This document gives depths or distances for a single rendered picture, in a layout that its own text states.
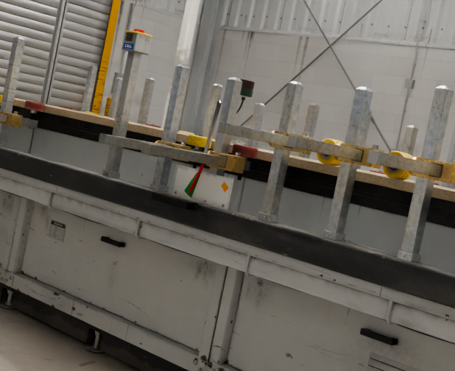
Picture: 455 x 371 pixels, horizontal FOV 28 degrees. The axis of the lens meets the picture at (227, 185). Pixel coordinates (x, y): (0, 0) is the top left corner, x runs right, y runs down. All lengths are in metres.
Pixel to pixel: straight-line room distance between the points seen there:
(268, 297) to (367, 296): 0.59
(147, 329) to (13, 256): 0.88
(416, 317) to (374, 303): 0.13
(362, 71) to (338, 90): 0.41
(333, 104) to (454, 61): 1.72
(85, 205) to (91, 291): 0.45
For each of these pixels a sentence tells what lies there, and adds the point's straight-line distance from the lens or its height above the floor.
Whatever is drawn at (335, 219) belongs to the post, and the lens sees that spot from 2.59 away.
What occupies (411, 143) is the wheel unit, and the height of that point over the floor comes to 1.04.
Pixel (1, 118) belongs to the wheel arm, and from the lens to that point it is 3.83.
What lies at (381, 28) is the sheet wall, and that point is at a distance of 11.55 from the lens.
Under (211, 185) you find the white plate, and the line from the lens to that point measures 2.90.
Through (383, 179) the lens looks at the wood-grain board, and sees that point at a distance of 2.71.
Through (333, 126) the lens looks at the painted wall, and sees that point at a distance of 11.69.
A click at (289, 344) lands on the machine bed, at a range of 3.01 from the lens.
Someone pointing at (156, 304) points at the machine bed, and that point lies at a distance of 3.44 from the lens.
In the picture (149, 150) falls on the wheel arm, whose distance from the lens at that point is 2.65.
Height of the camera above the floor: 0.93
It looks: 3 degrees down
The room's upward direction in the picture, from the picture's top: 11 degrees clockwise
